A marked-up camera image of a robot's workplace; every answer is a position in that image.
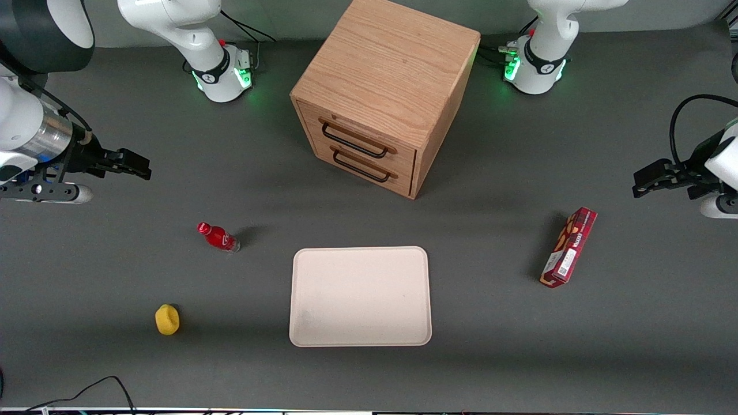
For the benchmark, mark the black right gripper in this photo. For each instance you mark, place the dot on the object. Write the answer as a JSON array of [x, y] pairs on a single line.
[[87, 156]]

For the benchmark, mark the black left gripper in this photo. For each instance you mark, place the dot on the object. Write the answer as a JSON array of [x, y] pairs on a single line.
[[689, 173]]

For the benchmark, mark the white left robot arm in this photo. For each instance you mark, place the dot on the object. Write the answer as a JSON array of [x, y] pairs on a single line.
[[548, 34]]

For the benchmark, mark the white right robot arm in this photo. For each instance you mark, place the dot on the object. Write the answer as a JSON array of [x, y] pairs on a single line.
[[23, 121]]

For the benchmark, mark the wooden drawer cabinet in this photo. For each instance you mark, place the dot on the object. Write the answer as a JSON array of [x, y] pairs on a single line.
[[392, 63]]

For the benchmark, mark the red snack box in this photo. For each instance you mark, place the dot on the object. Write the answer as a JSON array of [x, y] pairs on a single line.
[[569, 248]]

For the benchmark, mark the red plastic bottle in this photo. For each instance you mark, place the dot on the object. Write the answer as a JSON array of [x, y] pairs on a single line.
[[219, 237]]

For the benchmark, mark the yellow lemon toy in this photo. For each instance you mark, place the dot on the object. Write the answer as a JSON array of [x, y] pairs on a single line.
[[167, 320]]

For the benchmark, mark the beige rectangular tray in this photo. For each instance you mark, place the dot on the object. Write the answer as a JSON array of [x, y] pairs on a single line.
[[360, 297]]

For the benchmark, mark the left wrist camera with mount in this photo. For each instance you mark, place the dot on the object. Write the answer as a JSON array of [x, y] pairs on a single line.
[[720, 206]]

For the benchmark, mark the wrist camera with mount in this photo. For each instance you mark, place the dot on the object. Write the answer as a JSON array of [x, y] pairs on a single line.
[[720, 206], [46, 192]]

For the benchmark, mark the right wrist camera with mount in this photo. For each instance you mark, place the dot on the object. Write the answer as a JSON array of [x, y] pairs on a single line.
[[46, 192]]

